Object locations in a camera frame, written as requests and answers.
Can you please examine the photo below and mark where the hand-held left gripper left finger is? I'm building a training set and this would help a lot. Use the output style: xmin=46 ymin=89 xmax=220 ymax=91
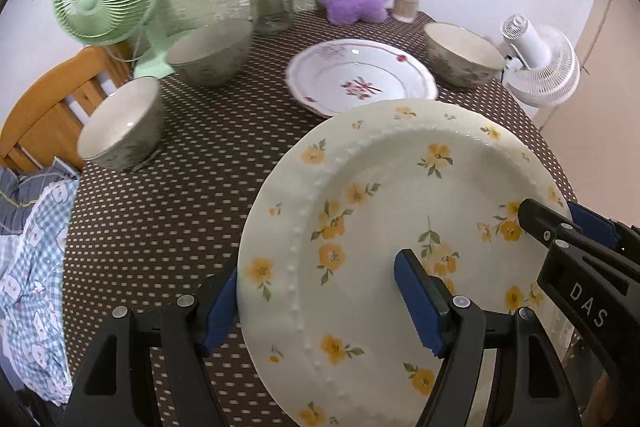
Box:
xmin=62 ymin=266 xmax=239 ymax=427

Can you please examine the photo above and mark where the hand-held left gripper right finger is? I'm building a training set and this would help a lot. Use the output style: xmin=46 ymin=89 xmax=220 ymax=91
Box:
xmin=393 ymin=248 xmax=583 ymax=427

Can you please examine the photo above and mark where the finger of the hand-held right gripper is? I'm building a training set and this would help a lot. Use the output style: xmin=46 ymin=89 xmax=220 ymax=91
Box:
xmin=565 ymin=201 xmax=640 ymax=258
xmin=517 ymin=198 xmax=583 ymax=253

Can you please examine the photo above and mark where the yellow flower ceramic plate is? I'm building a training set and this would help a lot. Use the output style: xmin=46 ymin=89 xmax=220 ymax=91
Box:
xmin=237 ymin=98 xmax=573 ymax=427

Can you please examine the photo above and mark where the red flower white plate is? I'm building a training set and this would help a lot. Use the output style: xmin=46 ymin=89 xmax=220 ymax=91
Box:
xmin=286 ymin=38 xmax=439 ymax=118

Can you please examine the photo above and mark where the large grey floral bowl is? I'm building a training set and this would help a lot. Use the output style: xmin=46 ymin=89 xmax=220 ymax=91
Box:
xmin=165 ymin=18 xmax=253 ymax=88

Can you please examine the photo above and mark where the beige door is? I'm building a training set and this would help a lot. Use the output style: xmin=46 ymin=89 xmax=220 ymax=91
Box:
xmin=535 ymin=0 xmax=640 ymax=228

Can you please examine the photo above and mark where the white folding fan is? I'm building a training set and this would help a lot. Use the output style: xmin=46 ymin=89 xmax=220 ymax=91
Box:
xmin=500 ymin=13 xmax=581 ymax=108

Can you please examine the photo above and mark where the cream floral ceramic bowl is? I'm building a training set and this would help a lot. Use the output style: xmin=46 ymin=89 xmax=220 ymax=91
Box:
xmin=76 ymin=76 xmax=166 ymax=171
xmin=424 ymin=22 xmax=503 ymax=88

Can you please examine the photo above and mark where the blue checked blanket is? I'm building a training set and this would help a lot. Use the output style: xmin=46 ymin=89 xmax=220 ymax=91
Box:
xmin=0 ymin=179 xmax=81 ymax=408

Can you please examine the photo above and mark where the grey striped cloth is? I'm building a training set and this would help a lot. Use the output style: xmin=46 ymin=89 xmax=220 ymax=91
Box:
xmin=0 ymin=159 xmax=81 ymax=233

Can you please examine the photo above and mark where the toothpick holder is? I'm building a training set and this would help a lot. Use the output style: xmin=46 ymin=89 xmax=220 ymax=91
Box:
xmin=391 ymin=0 xmax=421 ymax=24

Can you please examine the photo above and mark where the wooden chair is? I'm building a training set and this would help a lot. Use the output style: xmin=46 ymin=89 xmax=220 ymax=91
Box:
xmin=0 ymin=46 xmax=132 ymax=172

